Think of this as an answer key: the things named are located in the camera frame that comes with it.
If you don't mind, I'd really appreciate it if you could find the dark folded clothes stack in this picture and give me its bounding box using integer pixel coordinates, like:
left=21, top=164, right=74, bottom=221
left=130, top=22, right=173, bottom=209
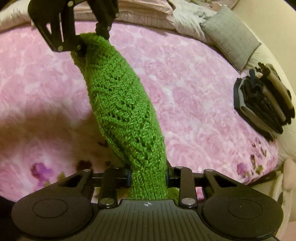
left=233, top=62, right=295, bottom=142

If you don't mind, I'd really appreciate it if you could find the green knitted vest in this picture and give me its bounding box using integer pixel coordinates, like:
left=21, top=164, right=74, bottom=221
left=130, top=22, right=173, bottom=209
left=71, top=33, right=179, bottom=200

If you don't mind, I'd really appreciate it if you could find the grey checked pillow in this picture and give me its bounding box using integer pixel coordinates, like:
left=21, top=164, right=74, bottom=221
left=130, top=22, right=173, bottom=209
left=200, top=6, right=261, bottom=73

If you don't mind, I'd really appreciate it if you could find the pink rose bedspread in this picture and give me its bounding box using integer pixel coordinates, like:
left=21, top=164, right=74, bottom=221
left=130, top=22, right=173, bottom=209
left=1, top=23, right=278, bottom=201

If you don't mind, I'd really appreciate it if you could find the white striped duvet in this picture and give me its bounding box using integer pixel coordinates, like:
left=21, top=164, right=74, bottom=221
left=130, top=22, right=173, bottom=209
left=1, top=0, right=216, bottom=44

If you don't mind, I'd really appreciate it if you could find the pink garment on headboard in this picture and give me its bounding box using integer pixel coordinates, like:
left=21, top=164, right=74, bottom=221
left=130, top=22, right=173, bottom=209
left=204, top=0, right=239, bottom=11

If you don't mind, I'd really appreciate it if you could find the folded pink blanket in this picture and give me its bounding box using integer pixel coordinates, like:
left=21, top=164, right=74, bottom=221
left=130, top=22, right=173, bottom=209
left=74, top=0, right=176, bottom=21

